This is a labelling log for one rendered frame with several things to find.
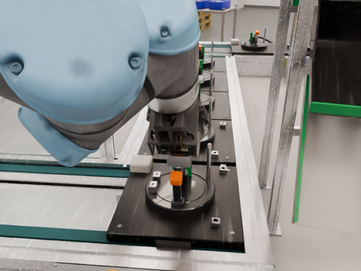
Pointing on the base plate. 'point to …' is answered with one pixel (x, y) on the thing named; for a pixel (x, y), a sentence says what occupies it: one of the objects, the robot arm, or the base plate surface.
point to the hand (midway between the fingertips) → (180, 135)
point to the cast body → (179, 161)
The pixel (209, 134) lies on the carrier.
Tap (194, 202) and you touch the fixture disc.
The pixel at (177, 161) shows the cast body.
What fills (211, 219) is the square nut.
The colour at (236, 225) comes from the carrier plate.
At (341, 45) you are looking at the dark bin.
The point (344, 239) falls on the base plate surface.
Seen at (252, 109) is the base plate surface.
